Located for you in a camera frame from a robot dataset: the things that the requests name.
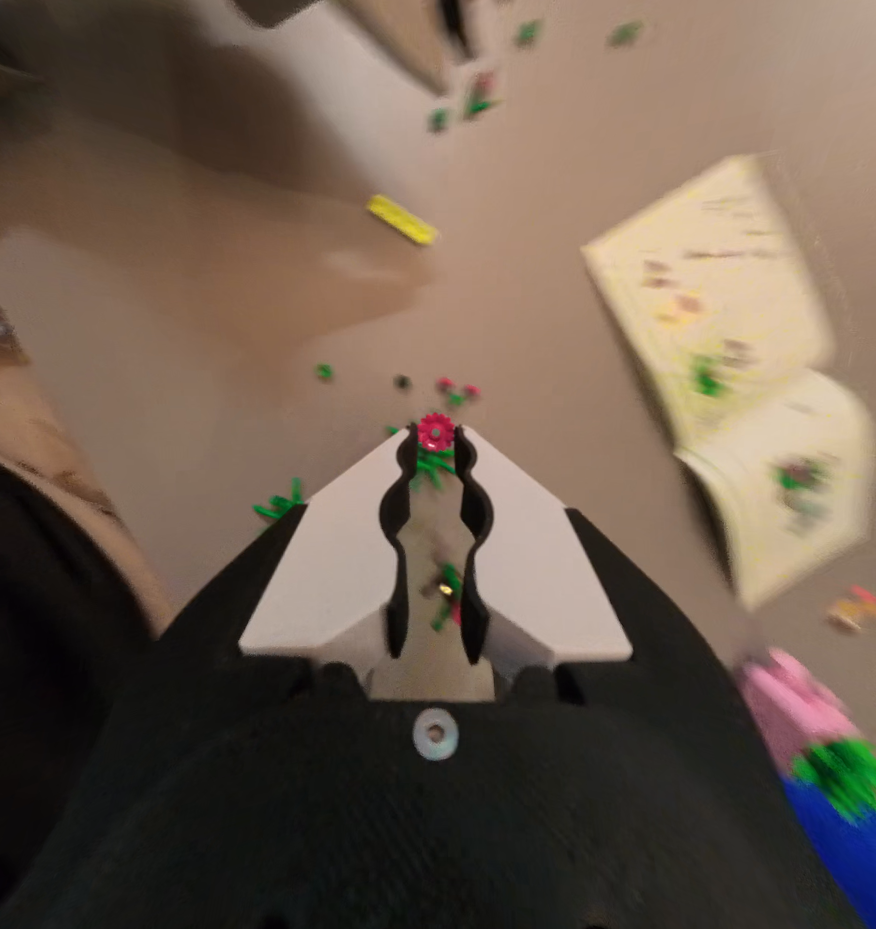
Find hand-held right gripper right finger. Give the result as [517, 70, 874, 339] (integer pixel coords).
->
[456, 425, 636, 672]

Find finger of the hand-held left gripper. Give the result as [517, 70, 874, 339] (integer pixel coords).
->
[336, 0, 475, 95]

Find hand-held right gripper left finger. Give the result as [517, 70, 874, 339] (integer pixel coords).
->
[238, 425, 419, 689]

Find green toy leaf piece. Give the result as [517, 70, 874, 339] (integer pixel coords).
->
[253, 477, 309, 521]

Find yellow-green flat toy plate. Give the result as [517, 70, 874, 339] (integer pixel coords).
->
[367, 194, 439, 246]

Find person's beige trousers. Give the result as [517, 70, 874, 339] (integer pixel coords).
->
[0, 286, 172, 640]

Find toy instruction booklet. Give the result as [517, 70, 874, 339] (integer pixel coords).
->
[582, 154, 876, 611]

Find person's black jacket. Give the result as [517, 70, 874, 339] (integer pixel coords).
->
[0, 450, 156, 929]

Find tiny orange toy pieces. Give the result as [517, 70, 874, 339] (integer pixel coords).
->
[826, 586, 876, 633]

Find blue storage bin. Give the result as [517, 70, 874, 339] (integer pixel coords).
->
[779, 777, 876, 929]

